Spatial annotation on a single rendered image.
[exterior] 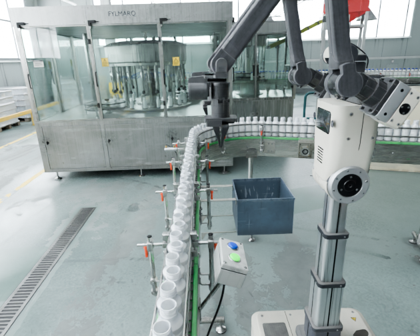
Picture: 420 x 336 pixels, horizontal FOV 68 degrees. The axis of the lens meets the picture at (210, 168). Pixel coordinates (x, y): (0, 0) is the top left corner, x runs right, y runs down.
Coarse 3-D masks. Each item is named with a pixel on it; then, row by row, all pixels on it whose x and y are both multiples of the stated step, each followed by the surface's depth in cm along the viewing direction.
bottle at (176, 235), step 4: (172, 232) 97; (176, 232) 98; (180, 232) 97; (172, 236) 95; (176, 236) 94; (180, 236) 95; (172, 240) 95; (180, 240) 95; (168, 244) 98; (184, 244) 97; (168, 248) 96; (184, 248) 96; (168, 252) 97
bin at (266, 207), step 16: (240, 192) 199; (256, 192) 199; (272, 192) 200; (288, 192) 179; (240, 208) 169; (256, 208) 169; (272, 208) 169; (288, 208) 170; (240, 224) 172; (256, 224) 172; (272, 224) 173; (288, 224) 173
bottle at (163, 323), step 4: (160, 320) 64; (164, 320) 64; (156, 324) 63; (160, 324) 64; (164, 324) 64; (168, 324) 63; (156, 328) 63; (160, 328) 64; (164, 328) 64; (168, 328) 64; (156, 332) 64; (160, 332) 65; (164, 332) 65; (168, 332) 61; (172, 332) 63
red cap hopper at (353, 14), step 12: (324, 0) 678; (348, 0) 644; (360, 0) 640; (324, 12) 676; (360, 12) 647; (324, 24) 671; (360, 24) 654; (324, 36) 679; (360, 36) 711; (324, 48) 686
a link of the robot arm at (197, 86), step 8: (216, 64) 89; (224, 64) 89; (216, 72) 90; (224, 72) 90; (192, 80) 93; (200, 80) 93; (192, 88) 92; (200, 88) 92; (192, 96) 93; (200, 96) 93
